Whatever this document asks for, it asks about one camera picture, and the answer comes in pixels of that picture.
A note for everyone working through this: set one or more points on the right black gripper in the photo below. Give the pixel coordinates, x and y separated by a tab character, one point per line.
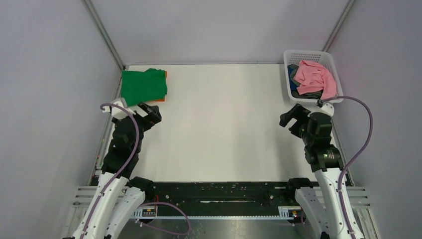
298	112

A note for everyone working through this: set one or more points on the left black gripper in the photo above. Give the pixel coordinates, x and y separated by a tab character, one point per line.
153	117

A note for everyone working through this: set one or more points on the pink t-shirt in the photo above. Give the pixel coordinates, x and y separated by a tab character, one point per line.
314	77

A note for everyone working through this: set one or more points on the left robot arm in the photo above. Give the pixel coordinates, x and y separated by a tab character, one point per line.
117	194

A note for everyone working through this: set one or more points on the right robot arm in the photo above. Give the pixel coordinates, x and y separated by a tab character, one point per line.
333	218

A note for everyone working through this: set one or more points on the blue t-shirt in basket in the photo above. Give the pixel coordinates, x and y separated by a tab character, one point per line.
292	69

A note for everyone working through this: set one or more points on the folded green t-shirt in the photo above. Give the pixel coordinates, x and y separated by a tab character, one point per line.
142	86

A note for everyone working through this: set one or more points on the folded orange t-shirt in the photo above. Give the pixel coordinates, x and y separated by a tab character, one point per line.
162	99

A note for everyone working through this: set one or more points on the white plastic basket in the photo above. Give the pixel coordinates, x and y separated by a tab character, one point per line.
324	58

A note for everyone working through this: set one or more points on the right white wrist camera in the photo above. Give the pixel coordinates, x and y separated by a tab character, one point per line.
325	108

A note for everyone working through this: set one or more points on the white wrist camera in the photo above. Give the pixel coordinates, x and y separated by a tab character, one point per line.
325	108
117	108

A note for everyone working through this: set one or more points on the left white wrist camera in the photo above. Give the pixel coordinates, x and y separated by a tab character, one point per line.
117	108

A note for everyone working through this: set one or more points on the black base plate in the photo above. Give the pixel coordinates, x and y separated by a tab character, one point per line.
217	198

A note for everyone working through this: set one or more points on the white slotted cable duct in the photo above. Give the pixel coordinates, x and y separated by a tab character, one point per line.
281	213

